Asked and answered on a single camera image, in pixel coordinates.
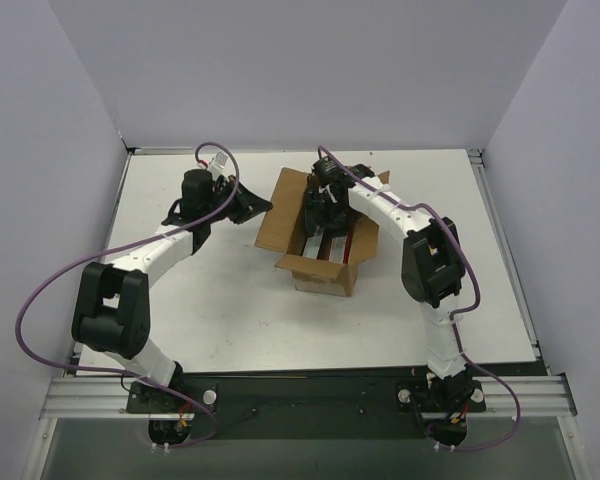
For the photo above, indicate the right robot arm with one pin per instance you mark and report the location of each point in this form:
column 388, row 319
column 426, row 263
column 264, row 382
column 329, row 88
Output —
column 431, row 267

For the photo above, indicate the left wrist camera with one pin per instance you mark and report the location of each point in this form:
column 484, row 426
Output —
column 217, row 164

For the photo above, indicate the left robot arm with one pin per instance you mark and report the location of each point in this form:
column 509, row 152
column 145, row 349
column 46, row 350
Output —
column 112, row 314

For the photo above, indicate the red white carton in box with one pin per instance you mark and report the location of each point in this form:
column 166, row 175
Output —
column 314, row 246

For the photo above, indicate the brown cardboard express box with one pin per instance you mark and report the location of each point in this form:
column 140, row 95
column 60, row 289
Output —
column 325, row 262

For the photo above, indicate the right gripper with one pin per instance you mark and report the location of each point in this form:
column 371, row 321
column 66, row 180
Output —
column 322, row 215

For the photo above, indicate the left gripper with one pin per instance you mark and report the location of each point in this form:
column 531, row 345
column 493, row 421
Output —
column 241, row 201

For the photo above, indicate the aluminium frame rail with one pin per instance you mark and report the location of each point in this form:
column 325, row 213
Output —
column 100, row 397

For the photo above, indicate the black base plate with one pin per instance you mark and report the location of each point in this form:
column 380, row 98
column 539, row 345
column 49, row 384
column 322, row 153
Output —
column 318, row 424

